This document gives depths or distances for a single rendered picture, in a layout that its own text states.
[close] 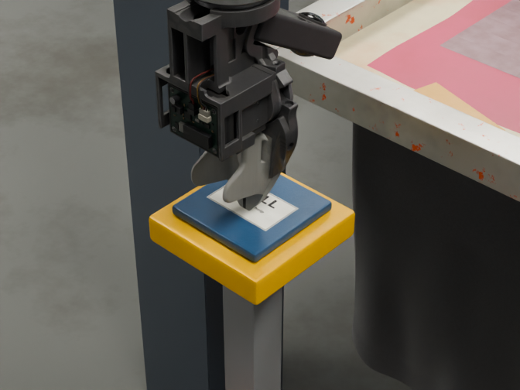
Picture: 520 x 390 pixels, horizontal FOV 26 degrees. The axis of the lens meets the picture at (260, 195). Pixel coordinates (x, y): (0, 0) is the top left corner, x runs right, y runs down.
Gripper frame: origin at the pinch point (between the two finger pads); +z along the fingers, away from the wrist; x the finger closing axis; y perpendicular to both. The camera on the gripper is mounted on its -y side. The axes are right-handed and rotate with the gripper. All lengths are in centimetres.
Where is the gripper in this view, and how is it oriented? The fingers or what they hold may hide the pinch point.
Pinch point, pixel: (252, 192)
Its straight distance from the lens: 96.9
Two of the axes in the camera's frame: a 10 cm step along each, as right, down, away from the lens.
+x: 7.4, 4.1, -5.4
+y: -6.8, 4.4, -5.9
